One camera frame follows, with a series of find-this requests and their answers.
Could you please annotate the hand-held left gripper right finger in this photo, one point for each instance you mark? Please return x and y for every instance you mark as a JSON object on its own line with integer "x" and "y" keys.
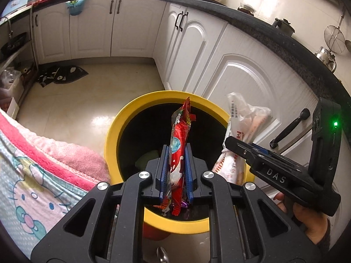
{"x": 188, "y": 171}

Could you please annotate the shiny steel kettle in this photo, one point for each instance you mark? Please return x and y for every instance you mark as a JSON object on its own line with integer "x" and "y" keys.
{"x": 326, "y": 58}

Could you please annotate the person's right forearm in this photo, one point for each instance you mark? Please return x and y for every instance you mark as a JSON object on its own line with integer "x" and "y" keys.
{"x": 325, "y": 241}

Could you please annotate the dark cooking pot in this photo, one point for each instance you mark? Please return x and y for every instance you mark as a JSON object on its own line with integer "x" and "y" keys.
{"x": 283, "y": 26}

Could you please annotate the black floor mat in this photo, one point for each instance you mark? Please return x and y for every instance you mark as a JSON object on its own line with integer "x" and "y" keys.
{"x": 63, "y": 76}

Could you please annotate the white kitchen cabinets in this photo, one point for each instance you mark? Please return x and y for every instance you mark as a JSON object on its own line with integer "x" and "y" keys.
{"x": 90, "y": 30}

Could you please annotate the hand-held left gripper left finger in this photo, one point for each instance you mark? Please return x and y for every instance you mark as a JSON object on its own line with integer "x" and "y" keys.
{"x": 164, "y": 171}

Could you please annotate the yellow rimmed trash bin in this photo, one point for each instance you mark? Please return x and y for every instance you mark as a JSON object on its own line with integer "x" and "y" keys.
{"x": 115, "y": 131}

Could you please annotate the brown lidded jar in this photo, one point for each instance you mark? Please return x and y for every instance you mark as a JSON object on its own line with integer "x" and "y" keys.
{"x": 248, "y": 8}

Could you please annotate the white printed plastic bag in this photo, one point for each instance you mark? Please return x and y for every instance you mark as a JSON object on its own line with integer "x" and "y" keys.
{"x": 238, "y": 115}

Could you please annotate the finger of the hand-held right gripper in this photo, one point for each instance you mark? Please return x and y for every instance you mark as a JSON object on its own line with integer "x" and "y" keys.
{"x": 241, "y": 149}

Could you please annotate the black stone countertop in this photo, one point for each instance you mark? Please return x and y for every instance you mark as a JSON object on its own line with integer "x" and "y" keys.
{"x": 274, "y": 41}

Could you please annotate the cartoon printed blanket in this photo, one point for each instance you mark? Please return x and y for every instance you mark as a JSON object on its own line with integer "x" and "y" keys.
{"x": 35, "y": 186}

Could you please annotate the blue hanging basket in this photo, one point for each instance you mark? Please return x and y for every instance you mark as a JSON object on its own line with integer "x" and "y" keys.
{"x": 74, "y": 7}

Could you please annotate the clear plastic storage box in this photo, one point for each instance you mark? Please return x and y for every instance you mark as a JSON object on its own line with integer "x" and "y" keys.
{"x": 9, "y": 83}

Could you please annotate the person's right hand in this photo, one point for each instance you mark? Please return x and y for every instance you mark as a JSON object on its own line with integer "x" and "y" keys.
{"x": 309, "y": 222}

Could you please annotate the metal shelf rack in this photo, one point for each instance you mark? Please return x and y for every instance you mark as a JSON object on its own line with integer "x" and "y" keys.
{"x": 30, "y": 46}

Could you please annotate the red snack wrapper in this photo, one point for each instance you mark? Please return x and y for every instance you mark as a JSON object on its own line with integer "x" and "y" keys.
{"x": 179, "y": 142}

